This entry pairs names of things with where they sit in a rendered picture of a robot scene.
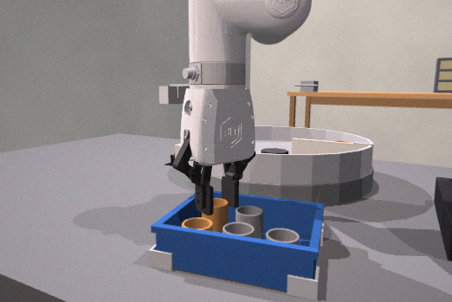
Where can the blue open-top crate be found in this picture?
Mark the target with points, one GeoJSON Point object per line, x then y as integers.
{"type": "Point", "coordinates": [244, 259]}

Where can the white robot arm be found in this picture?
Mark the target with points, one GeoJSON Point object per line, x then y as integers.
{"type": "Point", "coordinates": [217, 33]}

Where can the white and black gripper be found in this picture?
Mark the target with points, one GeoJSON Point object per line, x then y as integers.
{"type": "Point", "coordinates": [217, 127]}

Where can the grey metal bushing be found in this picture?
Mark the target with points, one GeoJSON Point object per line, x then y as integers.
{"type": "Point", "coordinates": [239, 228]}
{"type": "Point", "coordinates": [253, 216]}
{"type": "Point", "coordinates": [283, 235]}

